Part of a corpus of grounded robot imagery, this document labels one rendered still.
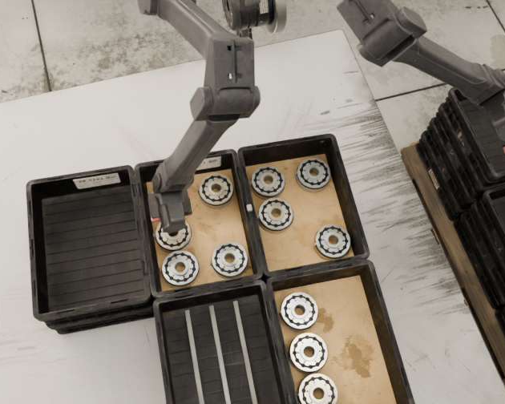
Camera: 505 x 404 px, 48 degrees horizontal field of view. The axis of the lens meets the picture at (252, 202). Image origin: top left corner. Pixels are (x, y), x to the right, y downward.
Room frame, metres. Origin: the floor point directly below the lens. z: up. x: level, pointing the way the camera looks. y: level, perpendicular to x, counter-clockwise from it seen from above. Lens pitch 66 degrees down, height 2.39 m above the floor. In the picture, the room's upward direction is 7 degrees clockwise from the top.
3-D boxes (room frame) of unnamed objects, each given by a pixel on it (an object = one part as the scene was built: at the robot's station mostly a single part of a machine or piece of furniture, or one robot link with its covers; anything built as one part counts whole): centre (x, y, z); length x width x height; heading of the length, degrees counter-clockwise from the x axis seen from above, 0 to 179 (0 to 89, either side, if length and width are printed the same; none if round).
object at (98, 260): (0.47, 0.43, 0.87); 0.40 x 0.30 x 0.11; 18
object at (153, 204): (0.56, 0.21, 1.06); 0.10 x 0.07 x 0.07; 108
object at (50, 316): (0.47, 0.43, 0.92); 0.40 x 0.30 x 0.02; 18
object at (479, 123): (1.23, -0.91, 0.37); 0.40 x 0.30 x 0.45; 23
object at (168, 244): (0.54, 0.21, 0.86); 0.10 x 0.10 x 0.01
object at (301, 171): (0.79, -0.17, 0.86); 0.10 x 0.10 x 0.01
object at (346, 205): (0.66, -0.14, 0.87); 0.40 x 0.30 x 0.11; 18
